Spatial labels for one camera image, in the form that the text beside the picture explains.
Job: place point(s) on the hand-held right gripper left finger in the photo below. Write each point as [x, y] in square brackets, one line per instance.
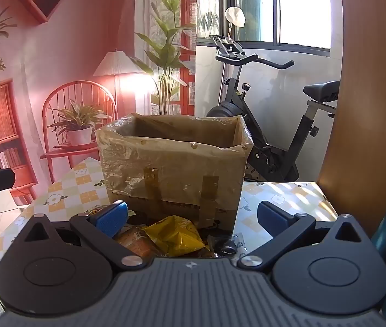
[112, 218]

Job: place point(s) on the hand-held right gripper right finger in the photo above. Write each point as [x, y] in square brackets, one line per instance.
[270, 216]

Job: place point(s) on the orange snack packet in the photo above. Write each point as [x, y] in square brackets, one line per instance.
[135, 242]

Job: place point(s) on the plastic-lined cardboard box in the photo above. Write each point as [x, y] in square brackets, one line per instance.
[172, 163]

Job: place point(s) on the checked floral tablecloth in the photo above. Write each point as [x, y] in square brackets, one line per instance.
[77, 190]

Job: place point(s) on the black snack packet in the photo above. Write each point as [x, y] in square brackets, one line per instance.
[223, 245]

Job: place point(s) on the yellow chip bag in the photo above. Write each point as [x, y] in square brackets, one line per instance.
[174, 236]

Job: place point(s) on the black exercise bike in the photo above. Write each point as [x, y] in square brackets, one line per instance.
[274, 119]

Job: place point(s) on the wooden board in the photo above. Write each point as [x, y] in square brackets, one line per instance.
[366, 102]

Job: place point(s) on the white cap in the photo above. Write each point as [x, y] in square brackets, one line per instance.
[235, 16]

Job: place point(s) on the window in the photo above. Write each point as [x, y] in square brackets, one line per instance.
[268, 10]

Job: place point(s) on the printed room wall backdrop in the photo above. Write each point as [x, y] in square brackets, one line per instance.
[60, 58]

